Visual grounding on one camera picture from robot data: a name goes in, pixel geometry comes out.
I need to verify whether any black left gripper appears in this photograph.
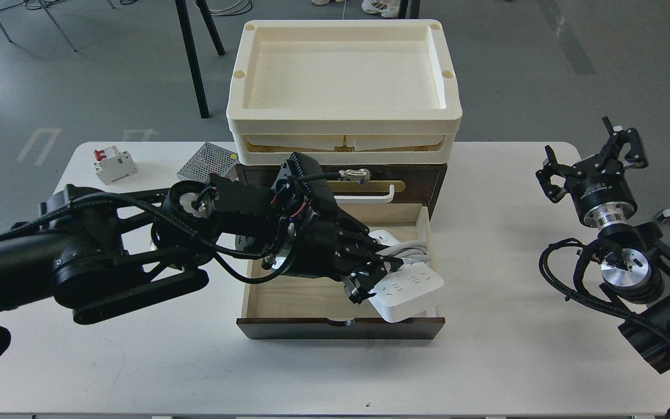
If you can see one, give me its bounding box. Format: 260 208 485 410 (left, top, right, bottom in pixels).
262 153 404 304

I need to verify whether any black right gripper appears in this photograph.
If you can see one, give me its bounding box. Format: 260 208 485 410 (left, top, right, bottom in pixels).
536 116 650 228

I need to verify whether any white power strip with cable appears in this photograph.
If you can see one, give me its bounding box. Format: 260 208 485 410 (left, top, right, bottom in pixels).
369 230 445 323

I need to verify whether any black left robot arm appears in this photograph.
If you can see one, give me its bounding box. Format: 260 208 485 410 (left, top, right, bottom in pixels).
0 152 404 356

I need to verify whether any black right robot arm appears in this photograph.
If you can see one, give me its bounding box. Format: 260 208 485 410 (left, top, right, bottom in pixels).
536 117 670 418

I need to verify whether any open wooden drawer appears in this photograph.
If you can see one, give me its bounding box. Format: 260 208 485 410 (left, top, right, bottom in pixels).
236 203 445 339

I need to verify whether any cream plastic tray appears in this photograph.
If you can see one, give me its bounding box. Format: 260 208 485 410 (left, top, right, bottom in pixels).
226 19 463 165

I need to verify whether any metal mesh power supply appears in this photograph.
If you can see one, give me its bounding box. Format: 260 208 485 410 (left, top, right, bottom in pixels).
176 141 238 183

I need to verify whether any white shoe pair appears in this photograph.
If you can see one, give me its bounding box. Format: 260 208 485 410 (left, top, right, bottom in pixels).
311 0 401 19

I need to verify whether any black table leg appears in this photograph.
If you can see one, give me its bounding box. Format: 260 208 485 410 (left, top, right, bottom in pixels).
174 1 226 119

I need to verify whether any white cabinet handle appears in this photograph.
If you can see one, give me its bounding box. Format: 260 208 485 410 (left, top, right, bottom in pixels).
333 184 395 205

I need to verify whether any white circuit breaker red switch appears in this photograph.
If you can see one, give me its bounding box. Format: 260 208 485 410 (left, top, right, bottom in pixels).
93 145 138 184

